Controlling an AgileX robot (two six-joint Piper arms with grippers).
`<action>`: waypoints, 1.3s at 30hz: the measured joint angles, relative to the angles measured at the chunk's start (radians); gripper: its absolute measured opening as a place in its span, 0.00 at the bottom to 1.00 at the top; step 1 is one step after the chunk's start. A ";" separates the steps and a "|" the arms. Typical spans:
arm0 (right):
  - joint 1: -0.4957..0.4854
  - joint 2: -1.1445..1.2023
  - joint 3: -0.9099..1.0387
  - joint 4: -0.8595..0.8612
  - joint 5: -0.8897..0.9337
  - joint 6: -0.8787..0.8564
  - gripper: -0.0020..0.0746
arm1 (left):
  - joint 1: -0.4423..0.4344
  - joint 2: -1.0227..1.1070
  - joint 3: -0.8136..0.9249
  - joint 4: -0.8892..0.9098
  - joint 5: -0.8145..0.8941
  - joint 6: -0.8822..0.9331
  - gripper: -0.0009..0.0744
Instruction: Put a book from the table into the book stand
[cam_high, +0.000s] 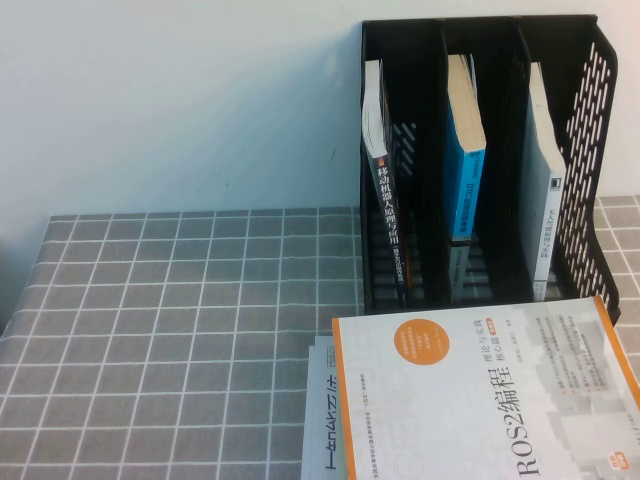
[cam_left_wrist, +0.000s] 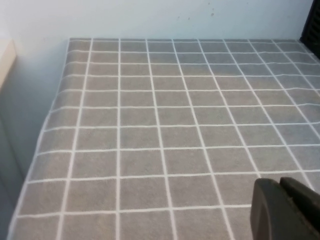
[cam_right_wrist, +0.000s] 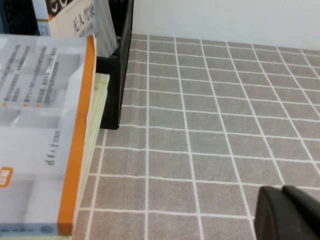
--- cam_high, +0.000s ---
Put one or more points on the black-spined book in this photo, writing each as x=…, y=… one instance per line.
x=387, y=200

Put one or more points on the black mesh book stand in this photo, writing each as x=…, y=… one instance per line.
x=415, y=75

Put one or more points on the grey checked tablecloth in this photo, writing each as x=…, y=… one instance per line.
x=150, y=325

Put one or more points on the blue-spined book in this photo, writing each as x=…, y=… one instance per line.
x=467, y=200

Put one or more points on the white orange ROS2 book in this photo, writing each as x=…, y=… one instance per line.
x=475, y=400

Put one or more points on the grey-white-spined book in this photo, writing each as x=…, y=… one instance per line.
x=545, y=225

